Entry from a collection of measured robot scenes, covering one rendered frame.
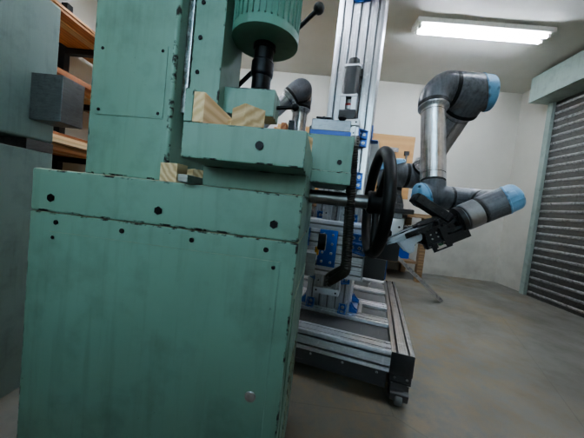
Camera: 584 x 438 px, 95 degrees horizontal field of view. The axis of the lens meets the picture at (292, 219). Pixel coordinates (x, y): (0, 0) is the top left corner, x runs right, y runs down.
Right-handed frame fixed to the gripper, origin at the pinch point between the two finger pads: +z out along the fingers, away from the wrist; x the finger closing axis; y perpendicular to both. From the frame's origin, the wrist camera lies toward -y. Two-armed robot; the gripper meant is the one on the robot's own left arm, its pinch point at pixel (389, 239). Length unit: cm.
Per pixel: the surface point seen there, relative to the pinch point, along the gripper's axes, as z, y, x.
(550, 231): -215, 114, 259
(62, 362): 77, -8, -29
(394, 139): -122, -65, 325
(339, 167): 6.3, -23.4, -12.9
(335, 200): 10.0, -16.4, -8.5
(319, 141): 8.1, -31.1, -12.9
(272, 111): 15.7, -43.8, -10.2
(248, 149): 21, -30, -36
